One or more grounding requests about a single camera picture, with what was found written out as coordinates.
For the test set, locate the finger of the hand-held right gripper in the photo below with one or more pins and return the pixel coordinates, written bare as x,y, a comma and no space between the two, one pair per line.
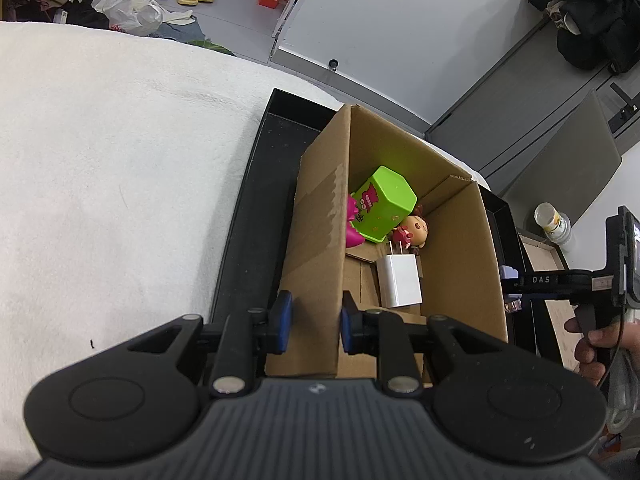
514,287

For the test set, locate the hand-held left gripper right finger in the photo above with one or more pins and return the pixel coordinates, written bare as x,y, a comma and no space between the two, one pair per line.
346,329

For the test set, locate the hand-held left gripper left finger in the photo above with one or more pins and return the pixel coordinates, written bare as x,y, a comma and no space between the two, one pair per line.
282,321

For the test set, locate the brown cardboard box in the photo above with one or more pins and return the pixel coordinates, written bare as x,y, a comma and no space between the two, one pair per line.
465,270

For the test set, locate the white power adapter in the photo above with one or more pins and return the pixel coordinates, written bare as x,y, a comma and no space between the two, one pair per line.
399,280

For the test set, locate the small doll figurine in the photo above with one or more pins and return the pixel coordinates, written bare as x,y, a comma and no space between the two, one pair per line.
415,227

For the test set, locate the black shallow tray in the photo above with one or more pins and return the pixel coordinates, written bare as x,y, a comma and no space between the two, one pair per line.
250,200

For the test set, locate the green plastic container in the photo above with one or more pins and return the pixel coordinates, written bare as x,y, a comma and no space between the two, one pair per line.
387,200

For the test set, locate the person's right hand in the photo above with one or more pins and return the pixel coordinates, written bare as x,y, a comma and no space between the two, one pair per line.
596,360

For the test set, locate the wooden framed tray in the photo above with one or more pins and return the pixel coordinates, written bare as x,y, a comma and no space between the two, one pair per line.
555,310

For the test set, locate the white plastic bottle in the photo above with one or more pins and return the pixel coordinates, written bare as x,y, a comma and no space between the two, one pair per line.
552,222

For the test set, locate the pink toy figurine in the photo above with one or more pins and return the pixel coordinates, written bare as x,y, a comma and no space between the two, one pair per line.
352,227

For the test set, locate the grey cabinet door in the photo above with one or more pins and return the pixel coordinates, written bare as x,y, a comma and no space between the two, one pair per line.
570,160

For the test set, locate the grey cabinet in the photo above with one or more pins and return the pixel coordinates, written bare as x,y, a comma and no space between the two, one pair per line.
490,105

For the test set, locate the pile of black jackets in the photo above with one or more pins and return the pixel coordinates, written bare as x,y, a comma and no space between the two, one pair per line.
595,5

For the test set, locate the green leaf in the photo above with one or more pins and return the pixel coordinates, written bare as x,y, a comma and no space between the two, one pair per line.
215,47

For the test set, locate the white board panel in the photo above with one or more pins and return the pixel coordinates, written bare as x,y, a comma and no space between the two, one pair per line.
395,15

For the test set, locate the blue grey jeans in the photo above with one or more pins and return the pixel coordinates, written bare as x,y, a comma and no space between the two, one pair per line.
180,32

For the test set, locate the cream cloth bag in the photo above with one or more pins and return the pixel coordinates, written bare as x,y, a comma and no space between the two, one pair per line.
179,16

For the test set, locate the white plastic bag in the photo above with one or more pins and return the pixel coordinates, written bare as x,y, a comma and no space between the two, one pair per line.
127,12

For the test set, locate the black cloth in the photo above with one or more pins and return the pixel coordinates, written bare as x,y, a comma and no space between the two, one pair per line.
87,15

